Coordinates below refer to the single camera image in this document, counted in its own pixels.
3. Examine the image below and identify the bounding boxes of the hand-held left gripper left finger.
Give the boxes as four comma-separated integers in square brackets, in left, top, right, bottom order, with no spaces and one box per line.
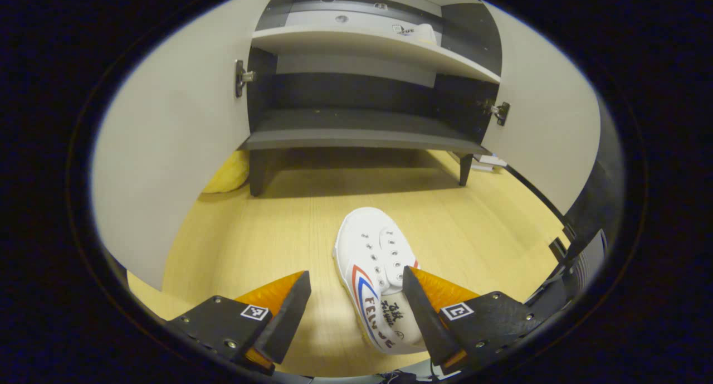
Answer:
[166,270,312,376]

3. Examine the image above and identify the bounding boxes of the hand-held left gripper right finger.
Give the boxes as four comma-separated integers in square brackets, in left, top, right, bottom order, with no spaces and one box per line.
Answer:
[401,265,549,376]

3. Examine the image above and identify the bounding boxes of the white canvas shoe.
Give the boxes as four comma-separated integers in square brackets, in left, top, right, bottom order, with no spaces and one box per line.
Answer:
[398,23,438,46]
[333,207,429,356]

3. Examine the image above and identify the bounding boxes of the white cabinet door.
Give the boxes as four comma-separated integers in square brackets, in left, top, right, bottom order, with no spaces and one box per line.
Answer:
[92,0,290,291]
[482,5,602,217]

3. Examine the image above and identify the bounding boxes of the metal door hinge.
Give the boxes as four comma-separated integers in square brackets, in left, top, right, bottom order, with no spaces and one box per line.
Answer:
[480,99,511,127]
[234,60,258,99]

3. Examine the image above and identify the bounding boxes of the small white box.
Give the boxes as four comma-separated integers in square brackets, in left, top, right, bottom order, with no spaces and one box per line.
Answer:
[472,154,507,173]

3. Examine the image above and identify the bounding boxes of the yellow rounded object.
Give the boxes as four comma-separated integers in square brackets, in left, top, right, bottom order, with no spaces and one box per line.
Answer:
[202,150,250,194]

